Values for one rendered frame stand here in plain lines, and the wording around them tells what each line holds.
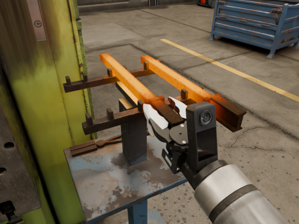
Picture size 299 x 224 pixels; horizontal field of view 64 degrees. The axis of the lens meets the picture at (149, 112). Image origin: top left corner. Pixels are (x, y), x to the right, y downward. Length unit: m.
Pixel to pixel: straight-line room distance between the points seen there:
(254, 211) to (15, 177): 0.70
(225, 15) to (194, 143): 3.96
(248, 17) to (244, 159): 2.66
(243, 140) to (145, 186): 1.43
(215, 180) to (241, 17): 3.85
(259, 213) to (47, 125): 0.81
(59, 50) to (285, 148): 1.74
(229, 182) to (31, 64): 0.72
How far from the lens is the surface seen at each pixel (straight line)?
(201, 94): 0.58
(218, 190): 0.39
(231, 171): 0.40
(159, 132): 0.45
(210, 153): 0.43
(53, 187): 1.22
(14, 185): 0.90
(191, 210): 1.50
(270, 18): 3.92
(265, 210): 0.39
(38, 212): 1.01
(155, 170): 0.74
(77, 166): 0.79
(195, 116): 0.38
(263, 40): 3.99
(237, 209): 0.38
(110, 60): 0.78
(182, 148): 0.43
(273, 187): 1.76
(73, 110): 0.99
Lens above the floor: 1.22
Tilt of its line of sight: 33 degrees down
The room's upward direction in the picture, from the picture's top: straight up
